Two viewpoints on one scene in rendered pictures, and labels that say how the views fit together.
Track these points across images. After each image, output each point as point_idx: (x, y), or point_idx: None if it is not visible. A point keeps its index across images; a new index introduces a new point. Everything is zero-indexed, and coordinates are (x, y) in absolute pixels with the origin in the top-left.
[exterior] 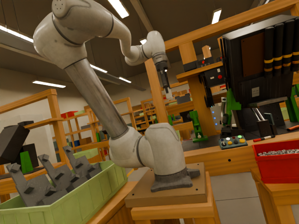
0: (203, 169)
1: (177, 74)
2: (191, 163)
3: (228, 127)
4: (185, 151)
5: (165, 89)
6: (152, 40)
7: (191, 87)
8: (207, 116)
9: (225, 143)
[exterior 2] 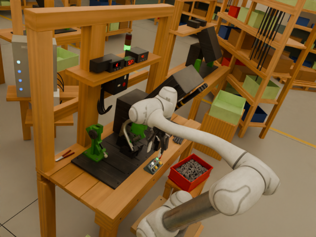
0: None
1: (95, 81)
2: (138, 196)
3: (133, 143)
4: (119, 184)
5: (162, 151)
6: (174, 104)
7: (90, 90)
8: (94, 122)
9: (154, 169)
